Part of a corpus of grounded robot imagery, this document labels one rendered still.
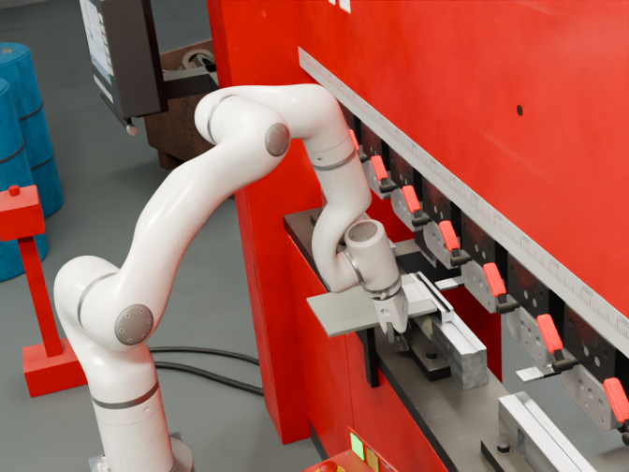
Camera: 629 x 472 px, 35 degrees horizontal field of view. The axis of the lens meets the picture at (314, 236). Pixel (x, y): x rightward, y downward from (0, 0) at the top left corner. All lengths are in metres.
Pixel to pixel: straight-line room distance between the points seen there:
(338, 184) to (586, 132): 0.59
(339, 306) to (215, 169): 0.74
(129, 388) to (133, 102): 1.44
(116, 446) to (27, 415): 2.21
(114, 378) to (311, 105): 0.59
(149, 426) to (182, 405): 2.04
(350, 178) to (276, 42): 1.12
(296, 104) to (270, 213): 1.34
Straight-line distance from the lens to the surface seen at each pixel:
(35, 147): 5.58
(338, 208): 1.93
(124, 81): 3.02
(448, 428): 2.13
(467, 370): 2.22
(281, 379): 3.41
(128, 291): 1.63
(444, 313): 2.29
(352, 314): 2.30
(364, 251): 1.99
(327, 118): 1.82
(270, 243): 3.15
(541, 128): 1.59
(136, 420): 1.79
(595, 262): 1.52
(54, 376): 4.07
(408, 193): 2.13
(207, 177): 1.70
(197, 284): 4.67
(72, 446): 3.78
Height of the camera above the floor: 2.17
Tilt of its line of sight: 26 degrees down
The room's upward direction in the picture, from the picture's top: 6 degrees counter-clockwise
